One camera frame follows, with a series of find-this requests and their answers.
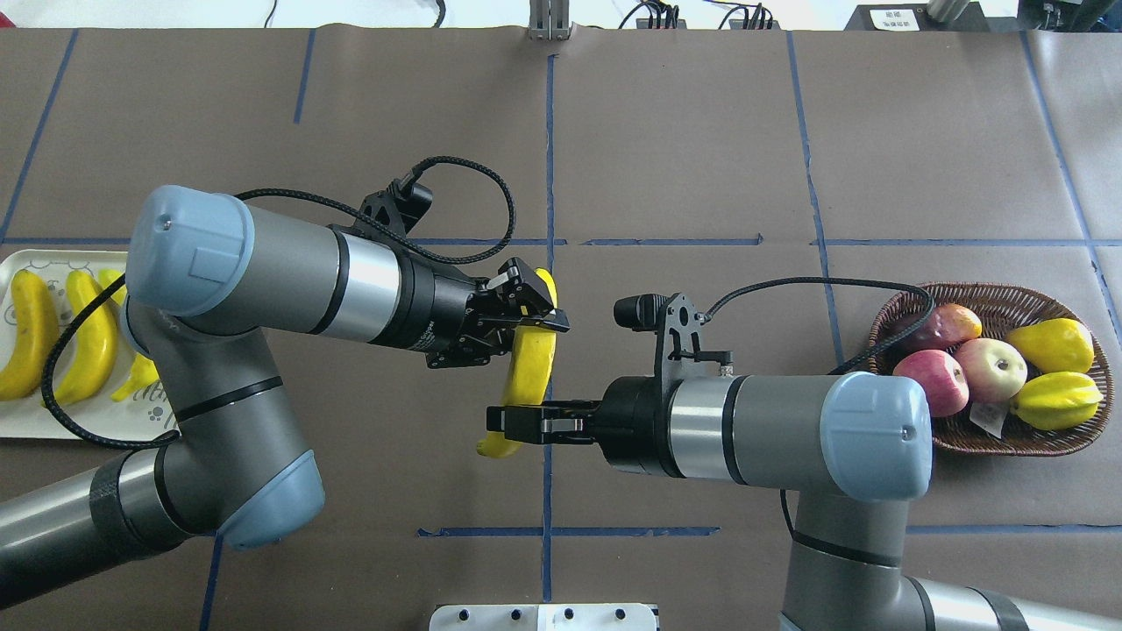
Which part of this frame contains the yellow star fruit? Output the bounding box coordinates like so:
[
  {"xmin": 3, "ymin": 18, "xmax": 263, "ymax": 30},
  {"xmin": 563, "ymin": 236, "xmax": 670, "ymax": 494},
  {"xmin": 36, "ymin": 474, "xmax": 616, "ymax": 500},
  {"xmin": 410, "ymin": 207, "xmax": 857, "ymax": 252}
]
[{"xmin": 1010, "ymin": 372, "xmax": 1104, "ymax": 431}]

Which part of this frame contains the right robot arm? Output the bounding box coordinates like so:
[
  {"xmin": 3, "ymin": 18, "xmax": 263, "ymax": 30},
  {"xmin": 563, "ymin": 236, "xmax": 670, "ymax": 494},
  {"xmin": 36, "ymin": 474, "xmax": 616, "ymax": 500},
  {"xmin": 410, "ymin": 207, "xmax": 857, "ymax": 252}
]
[{"xmin": 487, "ymin": 372, "xmax": 1119, "ymax": 630}]

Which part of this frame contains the red apple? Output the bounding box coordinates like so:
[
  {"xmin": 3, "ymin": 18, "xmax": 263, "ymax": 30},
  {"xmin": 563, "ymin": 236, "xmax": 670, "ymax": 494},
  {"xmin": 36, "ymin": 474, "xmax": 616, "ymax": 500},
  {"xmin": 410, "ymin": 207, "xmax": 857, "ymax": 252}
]
[{"xmin": 892, "ymin": 349, "xmax": 969, "ymax": 418}]

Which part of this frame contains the white bear tray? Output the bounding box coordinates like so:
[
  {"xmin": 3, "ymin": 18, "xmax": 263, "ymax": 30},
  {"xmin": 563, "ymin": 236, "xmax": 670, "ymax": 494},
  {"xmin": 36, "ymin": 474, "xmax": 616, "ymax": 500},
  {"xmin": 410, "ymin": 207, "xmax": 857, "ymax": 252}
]
[{"xmin": 1, "ymin": 249, "xmax": 177, "ymax": 440}]

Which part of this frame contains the brown wicker basket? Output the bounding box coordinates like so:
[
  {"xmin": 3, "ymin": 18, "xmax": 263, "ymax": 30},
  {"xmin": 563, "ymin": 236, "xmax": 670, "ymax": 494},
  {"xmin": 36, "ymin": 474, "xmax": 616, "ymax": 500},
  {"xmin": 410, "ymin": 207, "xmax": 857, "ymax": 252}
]
[{"xmin": 923, "ymin": 282, "xmax": 1114, "ymax": 457}]

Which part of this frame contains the black box with label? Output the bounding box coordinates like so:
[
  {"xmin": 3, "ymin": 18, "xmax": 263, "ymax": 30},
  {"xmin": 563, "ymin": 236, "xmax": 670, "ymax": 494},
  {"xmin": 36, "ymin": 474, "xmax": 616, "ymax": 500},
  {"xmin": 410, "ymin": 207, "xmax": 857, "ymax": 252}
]
[{"xmin": 844, "ymin": 1, "xmax": 1017, "ymax": 33}]

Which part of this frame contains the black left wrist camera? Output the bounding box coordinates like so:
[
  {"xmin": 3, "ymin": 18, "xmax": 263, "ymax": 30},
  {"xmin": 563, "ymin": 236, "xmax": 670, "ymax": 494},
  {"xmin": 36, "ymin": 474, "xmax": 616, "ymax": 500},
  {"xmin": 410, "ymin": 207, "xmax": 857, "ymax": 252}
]
[{"xmin": 352, "ymin": 179, "xmax": 433, "ymax": 239}]

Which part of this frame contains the black power strip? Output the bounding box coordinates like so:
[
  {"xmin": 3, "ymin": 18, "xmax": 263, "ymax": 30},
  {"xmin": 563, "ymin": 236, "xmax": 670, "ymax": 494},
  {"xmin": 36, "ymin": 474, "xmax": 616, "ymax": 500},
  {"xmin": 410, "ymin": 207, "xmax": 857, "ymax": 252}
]
[{"xmin": 611, "ymin": 1, "xmax": 781, "ymax": 31}]

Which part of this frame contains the yellow banana with dark tip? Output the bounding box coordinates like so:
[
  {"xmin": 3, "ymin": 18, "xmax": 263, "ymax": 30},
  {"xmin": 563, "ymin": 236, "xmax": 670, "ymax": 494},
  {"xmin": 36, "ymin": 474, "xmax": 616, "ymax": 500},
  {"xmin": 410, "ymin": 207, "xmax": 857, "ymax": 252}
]
[{"xmin": 1, "ymin": 269, "xmax": 59, "ymax": 401}]

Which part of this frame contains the yellow pear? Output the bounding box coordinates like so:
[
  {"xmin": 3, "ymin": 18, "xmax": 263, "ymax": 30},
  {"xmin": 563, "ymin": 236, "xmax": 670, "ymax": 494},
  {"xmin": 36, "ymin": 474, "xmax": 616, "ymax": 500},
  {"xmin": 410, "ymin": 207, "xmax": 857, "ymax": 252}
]
[{"xmin": 1005, "ymin": 318, "xmax": 1097, "ymax": 374}]

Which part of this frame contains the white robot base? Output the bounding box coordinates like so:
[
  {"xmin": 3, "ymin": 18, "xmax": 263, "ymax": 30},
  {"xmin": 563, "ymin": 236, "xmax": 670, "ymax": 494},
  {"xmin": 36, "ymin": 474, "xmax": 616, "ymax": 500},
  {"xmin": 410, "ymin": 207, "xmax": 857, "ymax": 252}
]
[{"xmin": 427, "ymin": 602, "xmax": 661, "ymax": 630}]

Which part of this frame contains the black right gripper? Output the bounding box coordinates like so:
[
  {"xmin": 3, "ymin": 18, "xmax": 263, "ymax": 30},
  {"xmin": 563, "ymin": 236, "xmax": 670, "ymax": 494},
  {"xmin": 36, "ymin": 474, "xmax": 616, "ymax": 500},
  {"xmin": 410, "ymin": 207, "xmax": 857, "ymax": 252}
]
[{"xmin": 487, "ymin": 376, "xmax": 680, "ymax": 479}]

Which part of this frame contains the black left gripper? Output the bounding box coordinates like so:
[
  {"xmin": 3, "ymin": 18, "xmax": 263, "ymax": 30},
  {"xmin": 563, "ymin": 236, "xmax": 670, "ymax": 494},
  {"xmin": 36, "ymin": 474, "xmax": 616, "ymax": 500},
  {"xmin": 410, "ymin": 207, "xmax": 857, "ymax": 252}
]
[{"xmin": 398, "ymin": 257, "xmax": 572, "ymax": 368}]

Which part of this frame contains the grey metal post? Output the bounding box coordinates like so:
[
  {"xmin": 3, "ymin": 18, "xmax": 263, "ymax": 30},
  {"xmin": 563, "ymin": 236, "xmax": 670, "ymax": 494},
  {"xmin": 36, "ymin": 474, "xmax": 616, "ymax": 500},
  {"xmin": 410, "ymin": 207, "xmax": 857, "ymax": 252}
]
[{"xmin": 528, "ymin": 0, "xmax": 572, "ymax": 42}]

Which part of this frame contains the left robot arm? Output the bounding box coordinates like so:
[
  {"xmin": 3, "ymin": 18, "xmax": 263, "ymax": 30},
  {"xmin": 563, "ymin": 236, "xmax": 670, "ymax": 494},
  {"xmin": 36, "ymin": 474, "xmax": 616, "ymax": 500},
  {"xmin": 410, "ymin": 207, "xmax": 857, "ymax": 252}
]
[{"xmin": 3, "ymin": 181, "xmax": 568, "ymax": 607}]

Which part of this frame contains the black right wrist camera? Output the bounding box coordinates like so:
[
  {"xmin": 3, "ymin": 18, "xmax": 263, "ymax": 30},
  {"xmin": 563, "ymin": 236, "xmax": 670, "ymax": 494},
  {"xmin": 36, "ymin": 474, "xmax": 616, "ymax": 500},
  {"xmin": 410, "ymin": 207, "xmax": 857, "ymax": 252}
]
[{"xmin": 613, "ymin": 293, "xmax": 734, "ymax": 388}]

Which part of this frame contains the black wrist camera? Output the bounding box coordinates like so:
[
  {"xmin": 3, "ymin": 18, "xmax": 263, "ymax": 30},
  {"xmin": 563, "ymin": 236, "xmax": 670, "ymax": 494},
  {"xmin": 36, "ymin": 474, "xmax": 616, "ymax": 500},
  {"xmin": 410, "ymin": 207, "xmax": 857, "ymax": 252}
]
[
  {"xmin": 352, "ymin": 179, "xmax": 433, "ymax": 239},
  {"xmin": 613, "ymin": 293, "xmax": 734, "ymax": 388}
]

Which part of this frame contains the white paper tag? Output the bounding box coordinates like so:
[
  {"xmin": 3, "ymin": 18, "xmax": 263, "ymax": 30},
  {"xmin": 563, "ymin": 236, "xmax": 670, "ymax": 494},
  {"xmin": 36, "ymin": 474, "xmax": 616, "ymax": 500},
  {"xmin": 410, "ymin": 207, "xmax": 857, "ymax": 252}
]
[{"xmin": 969, "ymin": 401, "xmax": 1010, "ymax": 440}]

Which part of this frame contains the yellow banana curved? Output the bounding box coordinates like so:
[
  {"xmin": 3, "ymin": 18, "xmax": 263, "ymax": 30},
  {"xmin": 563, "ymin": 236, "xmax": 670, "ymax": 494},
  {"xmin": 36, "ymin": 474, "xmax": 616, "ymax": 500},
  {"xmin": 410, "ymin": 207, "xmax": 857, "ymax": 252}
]
[{"xmin": 52, "ymin": 269, "xmax": 119, "ymax": 406}]

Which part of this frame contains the yellow banana pale green side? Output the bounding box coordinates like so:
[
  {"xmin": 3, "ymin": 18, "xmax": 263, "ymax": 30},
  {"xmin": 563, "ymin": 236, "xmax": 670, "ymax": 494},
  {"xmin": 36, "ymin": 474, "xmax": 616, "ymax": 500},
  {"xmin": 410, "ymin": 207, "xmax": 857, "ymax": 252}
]
[{"xmin": 96, "ymin": 268, "xmax": 160, "ymax": 403}]

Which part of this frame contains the pale green apple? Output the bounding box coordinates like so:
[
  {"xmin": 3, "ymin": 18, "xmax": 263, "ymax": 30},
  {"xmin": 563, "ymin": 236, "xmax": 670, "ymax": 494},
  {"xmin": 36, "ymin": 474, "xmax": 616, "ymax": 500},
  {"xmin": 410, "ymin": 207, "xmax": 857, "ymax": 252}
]
[{"xmin": 951, "ymin": 338, "xmax": 1027, "ymax": 403}]

